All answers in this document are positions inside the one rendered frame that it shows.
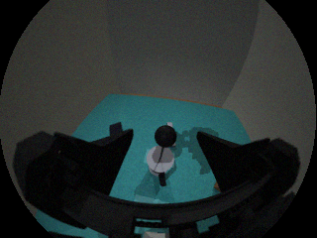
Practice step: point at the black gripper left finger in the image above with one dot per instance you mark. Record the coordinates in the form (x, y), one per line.
(101, 158)

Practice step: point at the french press coffee maker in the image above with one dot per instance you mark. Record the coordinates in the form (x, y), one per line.
(159, 158)

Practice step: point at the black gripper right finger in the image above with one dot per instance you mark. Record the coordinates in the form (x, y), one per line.
(228, 160)

